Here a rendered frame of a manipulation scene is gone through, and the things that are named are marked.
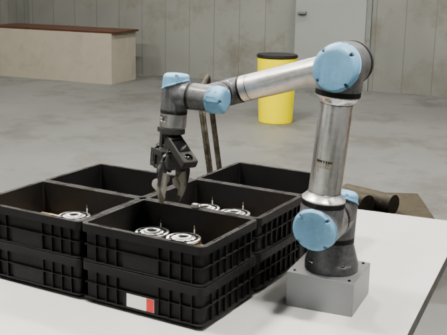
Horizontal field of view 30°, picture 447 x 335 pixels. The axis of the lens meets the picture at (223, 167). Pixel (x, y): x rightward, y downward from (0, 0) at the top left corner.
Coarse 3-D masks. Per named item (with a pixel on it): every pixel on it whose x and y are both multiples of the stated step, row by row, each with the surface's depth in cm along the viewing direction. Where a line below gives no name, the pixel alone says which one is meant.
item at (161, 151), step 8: (160, 128) 232; (184, 128) 234; (160, 136) 235; (160, 144) 235; (152, 152) 236; (160, 152) 232; (168, 152) 231; (152, 160) 237; (160, 160) 234; (168, 160) 231; (176, 160) 233; (168, 168) 232; (176, 168) 233
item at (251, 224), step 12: (132, 204) 248; (168, 204) 248; (96, 216) 235; (228, 216) 238; (240, 216) 237; (84, 228) 228; (96, 228) 226; (108, 228) 224; (240, 228) 226; (252, 228) 232; (132, 240) 221; (144, 240) 219; (156, 240) 217; (168, 240) 215; (216, 240) 216; (228, 240) 221; (180, 252) 214; (192, 252) 212; (204, 252) 211
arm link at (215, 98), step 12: (192, 84) 227; (204, 84) 226; (216, 84) 228; (192, 96) 225; (204, 96) 223; (216, 96) 222; (228, 96) 226; (192, 108) 227; (204, 108) 225; (216, 108) 223
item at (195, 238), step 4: (180, 232) 244; (184, 232) 244; (168, 236) 240; (172, 236) 241; (192, 236) 241; (196, 236) 241; (176, 240) 237; (180, 240) 237; (184, 240) 237; (188, 240) 237; (192, 240) 237; (196, 240) 237; (200, 240) 239
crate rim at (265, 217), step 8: (216, 184) 274; (224, 184) 272; (232, 184) 272; (264, 192) 265; (272, 192) 264; (280, 192) 264; (296, 200) 256; (200, 208) 245; (280, 208) 247; (288, 208) 252; (248, 216) 238; (264, 216) 238; (272, 216) 242; (256, 224) 236
